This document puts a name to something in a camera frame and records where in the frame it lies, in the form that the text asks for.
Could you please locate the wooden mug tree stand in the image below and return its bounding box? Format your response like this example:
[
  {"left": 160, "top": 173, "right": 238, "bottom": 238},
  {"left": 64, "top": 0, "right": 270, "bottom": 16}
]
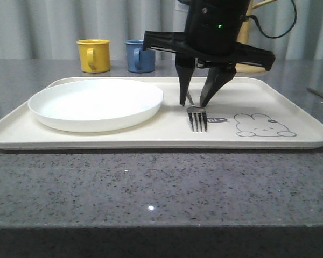
[{"left": 236, "top": 0, "right": 272, "bottom": 73}]

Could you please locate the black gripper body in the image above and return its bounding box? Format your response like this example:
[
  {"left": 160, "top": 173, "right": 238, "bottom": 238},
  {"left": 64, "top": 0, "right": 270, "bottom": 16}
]
[{"left": 143, "top": 1, "right": 275, "bottom": 71}]

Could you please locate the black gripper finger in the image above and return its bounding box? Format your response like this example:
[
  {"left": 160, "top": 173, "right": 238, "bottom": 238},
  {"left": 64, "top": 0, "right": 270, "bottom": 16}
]
[
  {"left": 175, "top": 55, "right": 195, "bottom": 105},
  {"left": 200, "top": 66, "right": 236, "bottom": 107}
]

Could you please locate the silver metal fork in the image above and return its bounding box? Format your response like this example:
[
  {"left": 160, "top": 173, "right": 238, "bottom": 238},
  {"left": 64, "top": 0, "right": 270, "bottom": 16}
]
[{"left": 187, "top": 91, "right": 207, "bottom": 133}]

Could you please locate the white round plate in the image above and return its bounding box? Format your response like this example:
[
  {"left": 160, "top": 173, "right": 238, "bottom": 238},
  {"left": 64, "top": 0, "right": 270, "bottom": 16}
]
[{"left": 28, "top": 79, "right": 164, "bottom": 133}]

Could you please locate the yellow enamel mug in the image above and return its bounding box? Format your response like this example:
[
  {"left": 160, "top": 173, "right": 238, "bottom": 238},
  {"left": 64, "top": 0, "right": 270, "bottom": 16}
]
[{"left": 76, "top": 39, "right": 111, "bottom": 73}]

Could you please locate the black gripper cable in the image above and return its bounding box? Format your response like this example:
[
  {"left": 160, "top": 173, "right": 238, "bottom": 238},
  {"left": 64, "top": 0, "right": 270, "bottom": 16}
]
[{"left": 244, "top": 0, "right": 298, "bottom": 39}]

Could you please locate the cream rectangular bunny tray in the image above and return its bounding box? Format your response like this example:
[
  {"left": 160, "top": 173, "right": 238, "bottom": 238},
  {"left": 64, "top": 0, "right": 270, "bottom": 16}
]
[{"left": 0, "top": 77, "right": 323, "bottom": 150}]

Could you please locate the blue enamel mug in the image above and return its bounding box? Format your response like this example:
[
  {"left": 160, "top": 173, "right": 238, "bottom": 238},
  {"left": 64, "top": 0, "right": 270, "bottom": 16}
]
[{"left": 125, "top": 39, "right": 156, "bottom": 73}]

